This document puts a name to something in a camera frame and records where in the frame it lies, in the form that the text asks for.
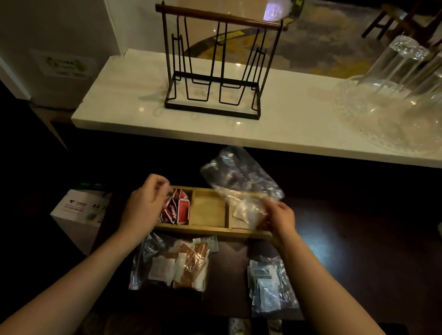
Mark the small white sachet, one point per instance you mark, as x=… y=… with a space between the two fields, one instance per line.
x=239 y=329

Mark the person's right forearm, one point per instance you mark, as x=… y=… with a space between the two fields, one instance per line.
x=338 y=308

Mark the clear plastic bag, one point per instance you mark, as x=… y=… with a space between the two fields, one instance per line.
x=242 y=184

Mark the person's right fingers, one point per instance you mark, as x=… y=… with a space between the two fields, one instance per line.
x=270 y=211

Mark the wooden chair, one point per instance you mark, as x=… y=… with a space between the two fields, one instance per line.
x=423 y=21

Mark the white sachets in tray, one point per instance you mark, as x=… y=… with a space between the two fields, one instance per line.
x=240 y=214

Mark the wooden compartment tray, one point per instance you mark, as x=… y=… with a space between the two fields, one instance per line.
x=209 y=214

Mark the clear glass tray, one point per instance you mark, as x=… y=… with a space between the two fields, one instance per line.
x=393 y=118

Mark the person's left fingers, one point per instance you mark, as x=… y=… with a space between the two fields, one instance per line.
x=159 y=189

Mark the plastic bag of brown sachets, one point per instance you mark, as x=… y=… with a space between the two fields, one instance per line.
x=173 y=263

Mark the pile of red sachets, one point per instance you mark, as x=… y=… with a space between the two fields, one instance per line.
x=175 y=207

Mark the person's right hand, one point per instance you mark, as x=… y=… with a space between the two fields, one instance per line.
x=281 y=220

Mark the white marble counter shelf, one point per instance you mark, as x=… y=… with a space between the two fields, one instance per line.
x=248 y=110

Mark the white cardboard box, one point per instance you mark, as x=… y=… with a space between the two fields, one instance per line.
x=80 y=215

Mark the clear drinking glass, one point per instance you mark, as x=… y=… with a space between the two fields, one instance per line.
x=395 y=64
x=440 y=77

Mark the person's left forearm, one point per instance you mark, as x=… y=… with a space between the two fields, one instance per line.
x=70 y=293

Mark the plastic bag of blue-grey sachets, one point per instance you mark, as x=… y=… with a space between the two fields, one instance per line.
x=271 y=285

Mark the patterned carpet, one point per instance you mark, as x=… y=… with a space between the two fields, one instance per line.
x=314 y=43

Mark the person's left hand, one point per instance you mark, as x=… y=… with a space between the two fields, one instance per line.
x=141 y=208

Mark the white wall sticker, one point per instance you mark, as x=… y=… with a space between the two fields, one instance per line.
x=64 y=65

